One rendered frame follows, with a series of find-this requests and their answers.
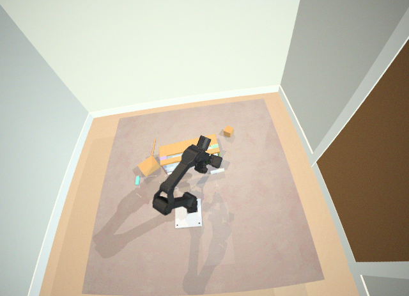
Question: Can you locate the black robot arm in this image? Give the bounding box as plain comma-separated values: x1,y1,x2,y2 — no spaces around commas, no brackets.
152,135,211,215

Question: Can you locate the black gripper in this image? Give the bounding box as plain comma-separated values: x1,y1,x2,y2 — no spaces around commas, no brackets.
201,152,222,169

